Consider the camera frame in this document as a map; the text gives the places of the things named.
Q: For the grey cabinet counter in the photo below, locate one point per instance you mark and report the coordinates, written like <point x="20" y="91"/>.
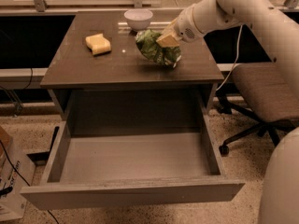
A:
<point x="119" y="91"/>

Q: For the grey office chair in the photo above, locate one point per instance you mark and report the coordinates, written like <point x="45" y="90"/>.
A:
<point x="269" y="98"/>

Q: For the open grey top drawer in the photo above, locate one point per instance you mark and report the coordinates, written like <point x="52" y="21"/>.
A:
<point x="160" y="166"/>

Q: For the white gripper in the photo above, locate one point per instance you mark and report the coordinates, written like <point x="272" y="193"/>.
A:
<point x="184" y="28"/>

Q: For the green jalapeno chip bag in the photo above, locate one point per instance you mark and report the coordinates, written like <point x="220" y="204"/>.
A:
<point x="146" y="42"/>

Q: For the yellow sponge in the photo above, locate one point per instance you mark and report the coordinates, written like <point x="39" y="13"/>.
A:
<point x="98" y="44"/>

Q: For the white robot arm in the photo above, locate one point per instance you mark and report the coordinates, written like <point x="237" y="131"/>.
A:
<point x="279" y="37"/>

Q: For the white cardboard box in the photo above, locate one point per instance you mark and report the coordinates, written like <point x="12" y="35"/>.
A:
<point x="16" y="171"/>

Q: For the white ceramic bowl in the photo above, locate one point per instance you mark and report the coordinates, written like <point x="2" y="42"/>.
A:
<point x="138" y="19"/>

